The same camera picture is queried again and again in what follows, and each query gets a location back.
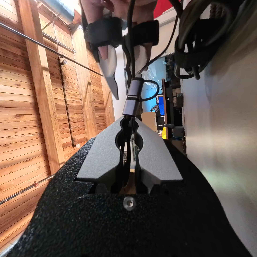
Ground beige cardboard sheet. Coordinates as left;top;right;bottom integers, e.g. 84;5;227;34
141;111;159;132

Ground black usb cable bundle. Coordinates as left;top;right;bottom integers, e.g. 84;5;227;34
174;0;238;80

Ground black metal rod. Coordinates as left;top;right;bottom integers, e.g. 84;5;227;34
58;57;76;148

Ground blue air duct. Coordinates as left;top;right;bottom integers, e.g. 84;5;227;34
39;0;75;23

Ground person's right hand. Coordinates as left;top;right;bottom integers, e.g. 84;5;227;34
80;0;158;60

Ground thin metal rod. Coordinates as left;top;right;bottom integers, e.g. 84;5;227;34
0;22;104;77

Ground grey usb adapter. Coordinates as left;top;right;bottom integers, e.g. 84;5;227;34
122;78;160;121

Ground blue storage bins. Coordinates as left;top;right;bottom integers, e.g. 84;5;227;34
158;96;167;117

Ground red plastic bin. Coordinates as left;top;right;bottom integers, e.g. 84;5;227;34
154;0;182;19

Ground metal pipe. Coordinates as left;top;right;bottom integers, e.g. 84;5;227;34
0;174;55;205

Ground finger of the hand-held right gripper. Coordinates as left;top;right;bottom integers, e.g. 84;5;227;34
123;35;153;89
98;45;119;100

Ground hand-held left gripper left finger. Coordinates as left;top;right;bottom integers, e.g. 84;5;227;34
76;116;128;194

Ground thin black cable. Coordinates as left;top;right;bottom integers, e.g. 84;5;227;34
127;0;137;81

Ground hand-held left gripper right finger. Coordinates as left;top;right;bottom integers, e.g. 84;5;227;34
131;117;183;195

